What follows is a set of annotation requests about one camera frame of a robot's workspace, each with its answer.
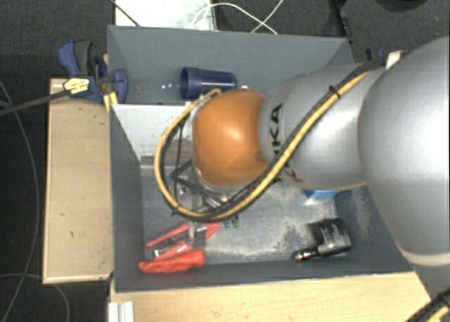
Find red handled pliers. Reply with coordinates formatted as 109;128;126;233
145;221;222;259

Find dark blue cup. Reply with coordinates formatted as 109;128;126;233
178;66;238;101

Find red-orange bumpy long thing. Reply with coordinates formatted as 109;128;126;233
137;248;206;274

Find grey metal bin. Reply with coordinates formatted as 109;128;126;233
105;24;415;293

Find pale wood board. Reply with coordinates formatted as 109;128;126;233
41;77;115;285

